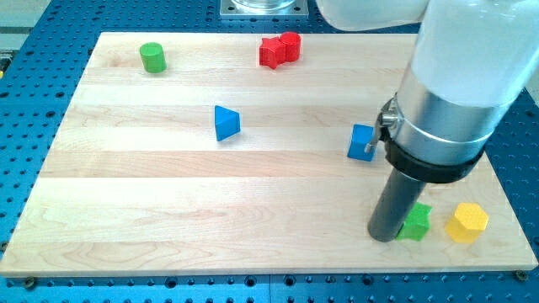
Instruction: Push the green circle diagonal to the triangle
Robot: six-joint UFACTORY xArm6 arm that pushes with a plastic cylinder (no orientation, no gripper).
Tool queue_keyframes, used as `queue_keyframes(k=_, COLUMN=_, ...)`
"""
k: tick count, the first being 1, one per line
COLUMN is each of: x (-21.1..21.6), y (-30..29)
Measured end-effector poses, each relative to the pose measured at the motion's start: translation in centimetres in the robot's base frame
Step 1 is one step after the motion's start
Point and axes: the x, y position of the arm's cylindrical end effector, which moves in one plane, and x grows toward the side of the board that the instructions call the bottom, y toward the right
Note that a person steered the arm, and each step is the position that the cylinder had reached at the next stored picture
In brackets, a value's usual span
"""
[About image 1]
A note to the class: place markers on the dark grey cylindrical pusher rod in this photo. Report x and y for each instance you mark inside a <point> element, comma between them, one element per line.
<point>396,201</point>

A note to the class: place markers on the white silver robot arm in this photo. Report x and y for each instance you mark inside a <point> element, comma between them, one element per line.
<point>471,60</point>

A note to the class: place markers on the blue triangle block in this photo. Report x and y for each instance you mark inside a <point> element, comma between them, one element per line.
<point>226,122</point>

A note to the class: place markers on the green star block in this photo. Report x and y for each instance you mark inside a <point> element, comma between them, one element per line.
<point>416,224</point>

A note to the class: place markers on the blue cube block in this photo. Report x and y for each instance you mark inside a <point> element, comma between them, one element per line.
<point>360,137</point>

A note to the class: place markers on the yellow hexagon block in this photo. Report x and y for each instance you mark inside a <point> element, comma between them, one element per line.
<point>467,223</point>

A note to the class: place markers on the red cylinder block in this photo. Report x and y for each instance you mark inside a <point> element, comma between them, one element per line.
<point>292,42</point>

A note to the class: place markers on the red star block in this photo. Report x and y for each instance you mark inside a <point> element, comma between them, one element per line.
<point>272,52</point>

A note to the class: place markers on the light wooden board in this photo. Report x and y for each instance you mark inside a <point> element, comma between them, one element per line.
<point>135,182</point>

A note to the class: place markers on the green cylinder block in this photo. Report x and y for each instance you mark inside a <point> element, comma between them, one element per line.
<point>152,57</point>

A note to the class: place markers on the blue perforated metal table plate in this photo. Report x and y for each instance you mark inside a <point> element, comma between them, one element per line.
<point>35,92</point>

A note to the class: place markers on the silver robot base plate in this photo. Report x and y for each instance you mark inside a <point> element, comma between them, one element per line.
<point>263,9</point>

